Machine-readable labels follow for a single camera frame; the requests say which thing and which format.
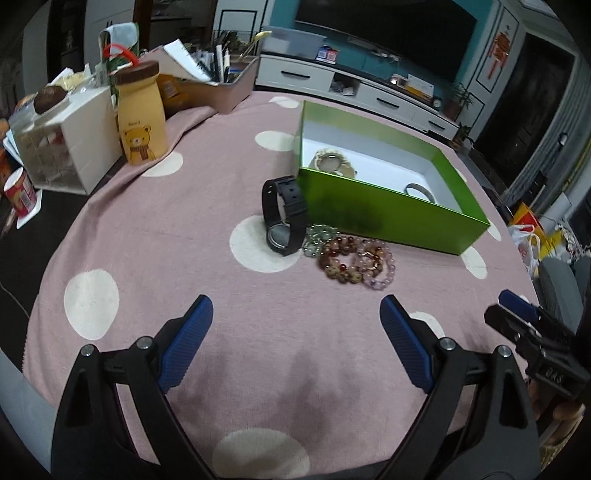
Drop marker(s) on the person's right hand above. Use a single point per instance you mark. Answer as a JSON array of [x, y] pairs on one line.
[[565, 415]]

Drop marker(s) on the orange snack packet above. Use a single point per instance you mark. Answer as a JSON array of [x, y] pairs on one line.
[[171, 92]]

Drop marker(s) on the brown round object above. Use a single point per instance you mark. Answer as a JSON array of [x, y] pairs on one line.
[[51, 98]]

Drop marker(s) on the black television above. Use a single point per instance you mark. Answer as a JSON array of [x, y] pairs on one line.
[[392, 32]]

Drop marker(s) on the colourful small box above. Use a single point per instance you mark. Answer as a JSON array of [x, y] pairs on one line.
[[327, 54]]

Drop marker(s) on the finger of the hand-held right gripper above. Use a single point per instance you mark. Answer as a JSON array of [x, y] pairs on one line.
[[508, 325], [519, 304]]

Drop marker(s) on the yellow bear bottle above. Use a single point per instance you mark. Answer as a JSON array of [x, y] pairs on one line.
[[141, 120]]

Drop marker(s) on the silver bangle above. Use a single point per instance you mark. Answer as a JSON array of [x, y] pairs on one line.
[[418, 185]]

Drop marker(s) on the black wrist watch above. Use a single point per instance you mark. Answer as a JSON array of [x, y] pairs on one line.
[[295, 203]]

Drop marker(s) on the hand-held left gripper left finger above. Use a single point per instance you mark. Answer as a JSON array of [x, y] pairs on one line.
[[184, 346]]

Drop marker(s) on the clear storage bin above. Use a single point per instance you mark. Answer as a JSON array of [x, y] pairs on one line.
[[291, 40]]

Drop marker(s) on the tall potted plant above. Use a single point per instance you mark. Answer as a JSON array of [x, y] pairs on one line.
[[457, 99]]

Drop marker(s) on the red door decoration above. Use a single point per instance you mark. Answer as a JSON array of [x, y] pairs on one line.
[[499, 53]]

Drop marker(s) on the yellow paper bag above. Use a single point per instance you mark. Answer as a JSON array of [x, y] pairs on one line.
[[524, 214]]

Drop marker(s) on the pink polka-dot tablecloth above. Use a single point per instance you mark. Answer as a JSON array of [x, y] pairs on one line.
[[184, 240]]

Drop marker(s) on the white television cabinet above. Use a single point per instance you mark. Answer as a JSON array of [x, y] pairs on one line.
[[369, 94]]

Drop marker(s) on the white plastic bag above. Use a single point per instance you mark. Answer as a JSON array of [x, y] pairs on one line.
[[526, 244]]

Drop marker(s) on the small desk clock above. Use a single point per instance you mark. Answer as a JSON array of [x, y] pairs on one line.
[[437, 102]]

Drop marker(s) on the green cardboard box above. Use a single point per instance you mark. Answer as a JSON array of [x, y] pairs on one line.
[[369, 207]]

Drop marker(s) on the red can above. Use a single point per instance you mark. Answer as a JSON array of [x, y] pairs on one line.
[[19, 194]]

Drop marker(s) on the grey chair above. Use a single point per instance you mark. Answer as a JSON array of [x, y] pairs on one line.
[[561, 286]]

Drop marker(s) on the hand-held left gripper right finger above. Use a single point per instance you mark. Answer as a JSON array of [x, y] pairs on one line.
[[408, 346]]

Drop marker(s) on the small potted plant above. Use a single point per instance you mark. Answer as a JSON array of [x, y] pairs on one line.
[[462, 136]]

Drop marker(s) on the white drawer organizer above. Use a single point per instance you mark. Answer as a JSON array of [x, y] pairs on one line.
[[87, 143]]

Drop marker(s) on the white and yellow box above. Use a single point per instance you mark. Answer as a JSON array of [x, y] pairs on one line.
[[415, 85]]

